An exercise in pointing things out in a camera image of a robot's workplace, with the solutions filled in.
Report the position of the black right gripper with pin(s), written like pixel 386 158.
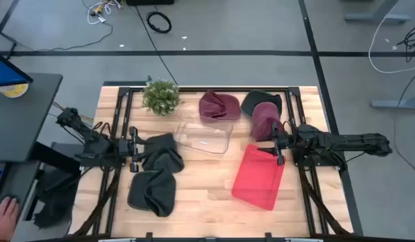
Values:
pixel 279 142

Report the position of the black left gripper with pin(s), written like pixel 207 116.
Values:
pixel 133 148

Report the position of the dark grey fabric hat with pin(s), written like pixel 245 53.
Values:
pixel 161 141
pixel 153 193
pixel 165 161
pixel 257 99

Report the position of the maroon fabric hat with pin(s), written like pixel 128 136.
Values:
pixel 217 106
pixel 262 117

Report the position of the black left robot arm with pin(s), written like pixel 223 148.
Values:
pixel 93 141

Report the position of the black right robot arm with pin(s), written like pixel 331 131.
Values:
pixel 345 141

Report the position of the red translucent plastic bin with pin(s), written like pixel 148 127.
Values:
pixel 257 178

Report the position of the small green potted plant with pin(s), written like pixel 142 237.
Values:
pixel 161 97

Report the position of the clear plastic bin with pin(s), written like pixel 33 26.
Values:
pixel 207 138

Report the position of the black office desk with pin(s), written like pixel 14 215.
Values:
pixel 22 114

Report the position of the grey desk foot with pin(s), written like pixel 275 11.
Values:
pixel 395 104
pixel 372 17

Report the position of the yellow tape roll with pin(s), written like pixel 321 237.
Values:
pixel 15 90

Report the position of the black floor box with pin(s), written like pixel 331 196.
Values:
pixel 150 2

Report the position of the blue screen monitor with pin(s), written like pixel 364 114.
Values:
pixel 5 72

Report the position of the person's hand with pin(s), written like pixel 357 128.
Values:
pixel 3 218

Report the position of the black aluminium rig frame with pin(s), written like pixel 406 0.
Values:
pixel 227 89

